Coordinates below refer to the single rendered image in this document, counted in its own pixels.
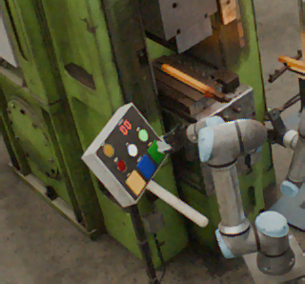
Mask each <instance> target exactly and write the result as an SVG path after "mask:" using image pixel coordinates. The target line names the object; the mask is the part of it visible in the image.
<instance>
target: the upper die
mask: <svg viewBox="0 0 305 284"><path fill-rule="evenodd" d="M145 33H146V37H147V38H148V39H150V40H152V41H153V42H156V43H158V44H160V45H162V46H164V47H166V48H167V49H168V50H170V51H174V52H176V53H178V54H179V53H181V52H182V51H185V50H187V49H189V48H190V47H192V46H193V45H194V44H196V43H198V42H199V41H203V39H205V38H207V37H208V36H210V35H212V24H211V18H210V15H209V16H205V15H204V19H203V20H202V21H200V22H198V23H197V24H193V26H191V27H189V28H188V29H186V30H184V31H183V32H177V35H176V36H174V37H173V38H171V39H169V40H168V41H166V40H164V39H162V38H160V37H158V36H156V35H155V34H153V33H151V32H147V31H146V30H145Z"/></svg>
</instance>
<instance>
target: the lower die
mask: <svg viewBox="0 0 305 284"><path fill-rule="evenodd" d="M156 60H158V61H160V62H162V63H164V64H166V65H168V66H170V67H172V68H174V69H175V70H179V71H181V72H183V73H184V74H186V75H188V76H190V77H191V78H192V79H195V80H197V81H199V82H201V83H202V84H203V85H205V86H207V87H209V88H210V87H213V88H214V89H215V90H217V91H219V92H221V93H222V89H221V85H220V84H218V83H216V82H215V81H214V84H213V80H212V79H209V78H208V80H207V77H205V76H203V75H202V77H200V75H201V74H200V73H198V72H195V73H193V70H191V69H189V70H188V68H187V67H185V66H184V68H182V64H180V63H178V62H177V64H175V62H176V61H175V60H172V59H171V58H169V57H167V56H166V55H163V56H161V57H160V58H158V59H155V60H152V69H153V73H154V77H155V81H159V84H160V85H159V86H158V83H157V82H156V88H157V93H158V95H157V97H159V98H160V93H159V87H160V86H161V85H162V84H164V85H165V86H166V89H167V90H166V89H165V87H164V86H162V87H161V88H160V91H161V95H162V98H163V99H164V100H166V95H167V99H168V101H169V103H170V104H173V102H174V106H175V107H176V108H178V104H177V97H178V96H179V95H181V94H183V95H184V98H183V96H180V97H179V98H178V101H179V106H180V108H181V110H182V111H184V112H185V113H187V114H189V115H190V116H196V115H198V114H199V113H201V112H203V110H205V109H206V108H208V107H210V106H211V105H212V104H213V103H215V102H216V101H217V100H215V99H213V98H211V97H208V98H207V97H206V96H205V92H204V91H202V90H201V89H197V88H196V87H194V86H193V85H191V84H189V83H187V82H185V81H184V80H183V79H179V78H177V77H175V76H174V75H173V74H171V73H169V72H167V71H166V70H162V69H160V68H158V67H157V66H156V65H155V64H153V62H155V61H156ZM168 88H170V89H172V91H171V90H170V89H168ZM174 91H177V95H176V93H174V94H173V101H172V98H171V95H172V93H173V92H174ZM165 92H166V93H165ZM204 107H205V109H203V108H204Z"/></svg>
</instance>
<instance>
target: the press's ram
mask: <svg viewBox="0 0 305 284"><path fill-rule="evenodd" d="M138 1H139V6H140V13H141V17H142V21H143V25H144V30H146V31H147V32H151V33H153V34H155V35H156V36H158V37H160V38H162V39H164V40H166V41H168V40H169V39H171V38H173V37H174V36H176V35H177V32H183V31H184V30H186V29H188V28H189V27H191V26H193V24H197V23H198V22H200V21H202V20H203V19H204V15H205V16H209V15H212V14H214V13H215V12H217V6H216V0H138Z"/></svg>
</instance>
